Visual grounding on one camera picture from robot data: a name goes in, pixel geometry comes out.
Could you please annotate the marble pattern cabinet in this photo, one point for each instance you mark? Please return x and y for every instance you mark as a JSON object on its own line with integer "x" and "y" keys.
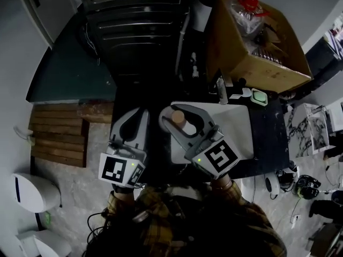
{"x": 308, "y": 130}

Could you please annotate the dark metal appliance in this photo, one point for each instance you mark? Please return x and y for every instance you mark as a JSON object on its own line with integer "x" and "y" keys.
{"x": 134, "y": 28}

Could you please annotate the white oval soap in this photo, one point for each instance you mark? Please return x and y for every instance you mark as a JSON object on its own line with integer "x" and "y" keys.
{"x": 246, "y": 93}

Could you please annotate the white sink basin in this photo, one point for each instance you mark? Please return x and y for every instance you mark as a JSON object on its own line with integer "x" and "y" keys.
{"x": 235, "y": 130}

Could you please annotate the chrome faucet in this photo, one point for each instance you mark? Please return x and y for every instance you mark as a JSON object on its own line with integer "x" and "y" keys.
{"x": 223, "y": 90}

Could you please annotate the black cabinet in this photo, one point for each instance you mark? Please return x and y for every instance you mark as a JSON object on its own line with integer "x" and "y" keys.
{"x": 324, "y": 55}

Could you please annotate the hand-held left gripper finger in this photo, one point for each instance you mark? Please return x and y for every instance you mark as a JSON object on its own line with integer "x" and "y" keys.
{"x": 144, "y": 130}
{"x": 116, "y": 124}

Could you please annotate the grey pipe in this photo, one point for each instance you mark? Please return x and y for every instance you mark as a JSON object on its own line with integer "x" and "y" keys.
{"x": 182, "y": 44}

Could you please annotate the white toilet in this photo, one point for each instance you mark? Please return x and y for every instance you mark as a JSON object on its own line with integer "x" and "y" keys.
{"x": 45, "y": 243}

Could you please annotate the dark green platform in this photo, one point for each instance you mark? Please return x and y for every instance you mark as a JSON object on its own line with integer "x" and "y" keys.
{"x": 72, "y": 71}

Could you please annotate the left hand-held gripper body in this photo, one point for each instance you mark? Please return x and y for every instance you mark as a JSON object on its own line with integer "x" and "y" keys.
{"x": 113, "y": 170}

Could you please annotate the wooden slat step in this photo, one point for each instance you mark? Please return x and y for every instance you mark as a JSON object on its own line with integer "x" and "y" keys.
{"x": 59, "y": 135}

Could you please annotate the green soap dish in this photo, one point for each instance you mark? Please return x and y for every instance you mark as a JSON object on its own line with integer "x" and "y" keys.
{"x": 259, "y": 97}

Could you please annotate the yellow plaid shirt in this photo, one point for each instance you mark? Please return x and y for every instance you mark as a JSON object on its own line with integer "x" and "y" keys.
{"x": 241, "y": 218}

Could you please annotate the black marble vanity table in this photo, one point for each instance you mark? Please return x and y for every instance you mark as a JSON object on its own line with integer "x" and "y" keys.
{"x": 268, "y": 143}

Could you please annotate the large open cardboard box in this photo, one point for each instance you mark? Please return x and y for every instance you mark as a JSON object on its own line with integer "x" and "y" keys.
{"x": 241, "y": 55}

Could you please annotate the black headset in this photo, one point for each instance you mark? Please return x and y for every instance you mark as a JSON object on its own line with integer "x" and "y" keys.
{"x": 308, "y": 187}

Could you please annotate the person's left forearm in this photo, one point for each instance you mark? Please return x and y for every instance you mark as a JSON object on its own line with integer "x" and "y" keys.
{"x": 124, "y": 199}

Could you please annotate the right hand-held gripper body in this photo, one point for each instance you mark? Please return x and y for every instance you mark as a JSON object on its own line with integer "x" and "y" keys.
{"x": 219, "y": 157}

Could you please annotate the white wall valve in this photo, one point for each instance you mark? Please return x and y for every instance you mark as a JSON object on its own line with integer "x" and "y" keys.
{"x": 24, "y": 136}

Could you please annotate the white power strip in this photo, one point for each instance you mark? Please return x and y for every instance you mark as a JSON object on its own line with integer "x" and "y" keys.
{"x": 295, "y": 220}

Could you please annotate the flat white box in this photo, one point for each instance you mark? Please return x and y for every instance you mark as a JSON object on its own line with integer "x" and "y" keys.
{"x": 236, "y": 96}

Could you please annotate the small pink soap bottle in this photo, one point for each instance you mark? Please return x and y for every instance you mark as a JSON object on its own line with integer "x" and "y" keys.
{"x": 185, "y": 122}

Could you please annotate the grey white headset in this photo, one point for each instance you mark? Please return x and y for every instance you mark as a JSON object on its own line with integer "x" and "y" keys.
{"x": 286, "y": 175}

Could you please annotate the small green item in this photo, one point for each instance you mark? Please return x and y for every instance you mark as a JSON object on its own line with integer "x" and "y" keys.
{"x": 47, "y": 218}

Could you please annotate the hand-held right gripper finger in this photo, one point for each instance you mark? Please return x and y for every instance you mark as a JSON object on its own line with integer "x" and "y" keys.
{"x": 174, "y": 134}
{"x": 206, "y": 116}

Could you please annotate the person's right forearm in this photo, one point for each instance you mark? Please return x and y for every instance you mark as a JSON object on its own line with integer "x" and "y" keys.
{"x": 222, "y": 183}

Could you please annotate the white trash bin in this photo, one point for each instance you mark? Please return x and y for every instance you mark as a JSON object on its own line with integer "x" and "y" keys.
{"x": 34, "y": 194}

